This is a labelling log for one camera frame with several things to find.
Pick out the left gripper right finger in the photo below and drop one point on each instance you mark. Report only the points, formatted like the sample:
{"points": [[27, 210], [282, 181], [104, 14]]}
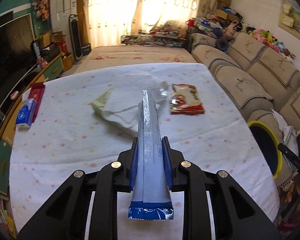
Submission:
{"points": [[215, 205]]}

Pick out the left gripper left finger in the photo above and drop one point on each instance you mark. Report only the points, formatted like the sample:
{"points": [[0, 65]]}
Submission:
{"points": [[84, 204]]}

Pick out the silver blue snack wrapper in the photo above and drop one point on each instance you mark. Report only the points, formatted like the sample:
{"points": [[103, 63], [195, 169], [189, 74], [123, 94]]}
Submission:
{"points": [[151, 199]]}

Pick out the yellow rim trash bin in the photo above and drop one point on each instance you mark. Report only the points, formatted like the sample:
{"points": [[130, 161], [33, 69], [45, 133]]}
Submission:
{"points": [[268, 144]]}

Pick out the beige sofa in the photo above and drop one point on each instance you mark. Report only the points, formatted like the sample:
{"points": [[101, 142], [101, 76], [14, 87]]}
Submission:
{"points": [[258, 80]]}

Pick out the blue tissue pack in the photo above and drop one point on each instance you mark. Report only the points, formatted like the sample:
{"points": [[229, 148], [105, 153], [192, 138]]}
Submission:
{"points": [[25, 114]]}

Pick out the red snack packet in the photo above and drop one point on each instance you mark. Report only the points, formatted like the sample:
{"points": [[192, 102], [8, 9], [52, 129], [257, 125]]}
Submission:
{"points": [[185, 100]]}

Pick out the green white paper bag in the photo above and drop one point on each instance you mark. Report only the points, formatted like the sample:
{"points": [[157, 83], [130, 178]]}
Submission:
{"points": [[119, 104]]}

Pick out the red flat packet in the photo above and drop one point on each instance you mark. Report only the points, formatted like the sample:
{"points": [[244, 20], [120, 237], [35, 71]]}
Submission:
{"points": [[36, 93]]}

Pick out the pile of plush toys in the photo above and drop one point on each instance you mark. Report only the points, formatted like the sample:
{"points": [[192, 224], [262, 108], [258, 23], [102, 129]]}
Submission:
{"points": [[223, 35]]}

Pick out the beige floral bed mat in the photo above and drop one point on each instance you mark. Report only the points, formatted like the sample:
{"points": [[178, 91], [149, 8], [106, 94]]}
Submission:
{"points": [[113, 56]]}

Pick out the large curved television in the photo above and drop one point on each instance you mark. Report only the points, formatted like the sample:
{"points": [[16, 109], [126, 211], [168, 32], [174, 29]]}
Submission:
{"points": [[16, 57]]}

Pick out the black tower fan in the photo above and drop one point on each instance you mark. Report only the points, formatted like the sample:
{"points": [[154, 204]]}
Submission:
{"points": [[75, 36]]}

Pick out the cream window curtains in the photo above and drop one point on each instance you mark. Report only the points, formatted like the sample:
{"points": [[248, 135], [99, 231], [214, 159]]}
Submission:
{"points": [[109, 20]]}

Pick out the artificial flower decoration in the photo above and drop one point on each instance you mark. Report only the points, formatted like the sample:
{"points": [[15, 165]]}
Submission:
{"points": [[41, 8]]}

